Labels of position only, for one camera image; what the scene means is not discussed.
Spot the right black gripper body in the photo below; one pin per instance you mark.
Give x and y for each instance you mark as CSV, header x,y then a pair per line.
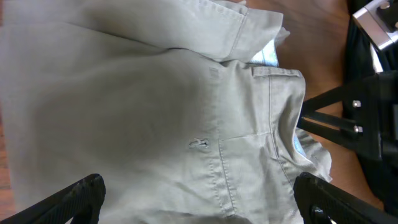
x,y
370,103

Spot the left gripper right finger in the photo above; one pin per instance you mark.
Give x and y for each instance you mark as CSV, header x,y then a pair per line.
x,y
321,202

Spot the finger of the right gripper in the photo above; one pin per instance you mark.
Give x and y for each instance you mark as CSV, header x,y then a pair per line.
x,y
344,132
325,99

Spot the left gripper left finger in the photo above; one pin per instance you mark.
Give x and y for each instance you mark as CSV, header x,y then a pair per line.
x,y
80,202

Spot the khaki shorts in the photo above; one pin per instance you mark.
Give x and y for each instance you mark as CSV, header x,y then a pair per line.
x,y
161,98

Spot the black garment with logo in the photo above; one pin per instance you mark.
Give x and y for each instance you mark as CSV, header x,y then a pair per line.
x,y
360,63

